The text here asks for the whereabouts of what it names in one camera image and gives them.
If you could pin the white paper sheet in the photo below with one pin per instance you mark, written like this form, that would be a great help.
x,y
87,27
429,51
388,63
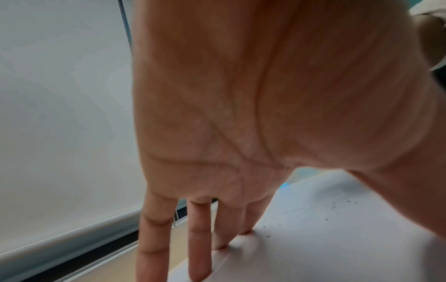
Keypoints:
x,y
331,247

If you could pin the dark window frame rail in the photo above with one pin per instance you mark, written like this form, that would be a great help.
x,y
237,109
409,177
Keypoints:
x,y
87,252

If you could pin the person's left hand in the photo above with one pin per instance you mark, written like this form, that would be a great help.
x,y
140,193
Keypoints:
x,y
278,96

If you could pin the person's right forearm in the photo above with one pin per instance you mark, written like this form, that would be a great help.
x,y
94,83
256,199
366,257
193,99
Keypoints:
x,y
432,38

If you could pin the wide white roller blind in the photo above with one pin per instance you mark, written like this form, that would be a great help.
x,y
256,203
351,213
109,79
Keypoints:
x,y
62,110

